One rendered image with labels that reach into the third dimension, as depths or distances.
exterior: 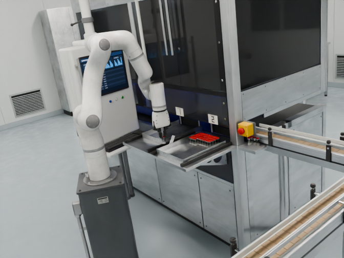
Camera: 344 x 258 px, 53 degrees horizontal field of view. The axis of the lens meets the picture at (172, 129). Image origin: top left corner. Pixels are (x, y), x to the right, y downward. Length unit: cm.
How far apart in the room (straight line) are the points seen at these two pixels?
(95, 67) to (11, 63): 534
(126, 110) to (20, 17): 466
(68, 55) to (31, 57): 468
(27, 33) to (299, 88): 559
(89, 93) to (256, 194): 129
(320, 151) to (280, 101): 59
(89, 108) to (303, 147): 115
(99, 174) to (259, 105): 106
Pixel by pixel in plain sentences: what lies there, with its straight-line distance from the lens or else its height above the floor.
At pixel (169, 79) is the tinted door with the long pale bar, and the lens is 250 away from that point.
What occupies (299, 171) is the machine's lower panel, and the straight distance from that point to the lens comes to 279.
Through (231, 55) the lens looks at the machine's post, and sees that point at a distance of 201.
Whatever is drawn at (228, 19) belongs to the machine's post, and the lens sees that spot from 199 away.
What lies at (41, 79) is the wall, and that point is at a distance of 727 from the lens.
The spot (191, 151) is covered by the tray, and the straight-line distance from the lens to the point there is 213.
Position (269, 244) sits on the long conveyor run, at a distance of 127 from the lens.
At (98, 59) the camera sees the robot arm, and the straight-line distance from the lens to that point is 182.
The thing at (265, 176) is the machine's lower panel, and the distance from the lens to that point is 246.
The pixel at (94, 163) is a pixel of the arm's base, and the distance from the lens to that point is 194.
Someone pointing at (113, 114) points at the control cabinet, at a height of 100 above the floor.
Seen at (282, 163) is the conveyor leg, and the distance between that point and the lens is 218.
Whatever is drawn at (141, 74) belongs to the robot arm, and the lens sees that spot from 196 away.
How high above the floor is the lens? 171
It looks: 19 degrees down
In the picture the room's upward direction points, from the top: 8 degrees counter-clockwise
